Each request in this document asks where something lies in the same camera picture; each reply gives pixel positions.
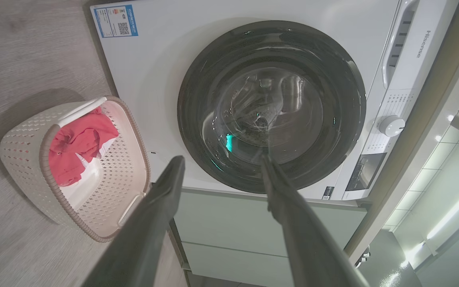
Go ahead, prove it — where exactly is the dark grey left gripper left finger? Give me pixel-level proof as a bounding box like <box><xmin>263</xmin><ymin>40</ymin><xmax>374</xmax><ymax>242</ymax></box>
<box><xmin>82</xmin><ymin>155</ymin><xmax>185</xmax><ymax>287</ymax></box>

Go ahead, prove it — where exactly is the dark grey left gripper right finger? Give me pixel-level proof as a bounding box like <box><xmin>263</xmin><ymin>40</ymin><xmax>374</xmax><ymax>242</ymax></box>
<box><xmin>261</xmin><ymin>153</ymin><xmax>370</xmax><ymax>287</ymax></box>

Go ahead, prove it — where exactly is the white washing machine dial knob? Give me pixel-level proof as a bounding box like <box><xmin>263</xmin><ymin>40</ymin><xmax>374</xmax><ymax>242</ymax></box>
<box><xmin>379</xmin><ymin>115</ymin><xmax>406</xmax><ymax>138</ymax></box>

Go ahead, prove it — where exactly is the pale green cabinet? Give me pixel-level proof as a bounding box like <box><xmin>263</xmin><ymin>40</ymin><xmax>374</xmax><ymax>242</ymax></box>
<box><xmin>173</xmin><ymin>188</ymin><xmax>368</xmax><ymax>258</ymax></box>

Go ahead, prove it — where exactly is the red garment with white label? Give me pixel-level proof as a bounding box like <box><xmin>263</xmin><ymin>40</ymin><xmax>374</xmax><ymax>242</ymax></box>
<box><xmin>49</xmin><ymin>153</ymin><xmax>87</xmax><ymax>187</ymax></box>

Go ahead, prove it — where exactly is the narrow pale green cabinet door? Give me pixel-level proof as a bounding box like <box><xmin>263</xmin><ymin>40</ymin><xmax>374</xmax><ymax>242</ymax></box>
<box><xmin>182</xmin><ymin>242</ymin><xmax>294</xmax><ymax>287</ymax></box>

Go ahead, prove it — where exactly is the white detergent drawer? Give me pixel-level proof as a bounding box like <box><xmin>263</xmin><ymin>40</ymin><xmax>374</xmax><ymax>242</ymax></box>
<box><xmin>381</xmin><ymin>0</ymin><xmax>459</xmax><ymax>92</ymax></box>

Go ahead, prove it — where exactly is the blue energy label sticker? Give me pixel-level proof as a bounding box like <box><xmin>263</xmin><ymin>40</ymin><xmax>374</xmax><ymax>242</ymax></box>
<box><xmin>93</xmin><ymin>4</ymin><xmax>139</xmax><ymax>39</ymax></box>

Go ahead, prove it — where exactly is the white front-load washing machine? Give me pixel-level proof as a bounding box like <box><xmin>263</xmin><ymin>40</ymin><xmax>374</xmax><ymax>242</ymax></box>
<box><xmin>90</xmin><ymin>0</ymin><xmax>459</xmax><ymax>202</ymax></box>

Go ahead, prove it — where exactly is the dark washing machine display panel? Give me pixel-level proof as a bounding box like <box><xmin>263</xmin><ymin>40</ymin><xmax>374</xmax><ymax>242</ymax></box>
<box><xmin>345</xmin><ymin>153</ymin><xmax>387</xmax><ymax>192</ymax></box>

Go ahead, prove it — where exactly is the beige countertop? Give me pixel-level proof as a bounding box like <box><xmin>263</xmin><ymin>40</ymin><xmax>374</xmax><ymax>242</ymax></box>
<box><xmin>343</xmin><ymin>0</ymin><xmax>459</xmax><ymax>263</ymax></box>

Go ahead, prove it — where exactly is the washing machine glass door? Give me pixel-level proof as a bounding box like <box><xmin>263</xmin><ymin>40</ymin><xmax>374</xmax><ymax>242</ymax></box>
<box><xmin>177</xmin><ymin>20</ymin><xmax>367</xmax><ymax>195</ymax></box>

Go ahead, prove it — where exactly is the cream perforated laundry basket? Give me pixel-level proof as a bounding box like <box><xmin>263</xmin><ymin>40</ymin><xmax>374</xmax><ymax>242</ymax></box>
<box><xmin>0</xmin><ymin>96</ymin><xmax>151</xmax><ymax>243</ymax></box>

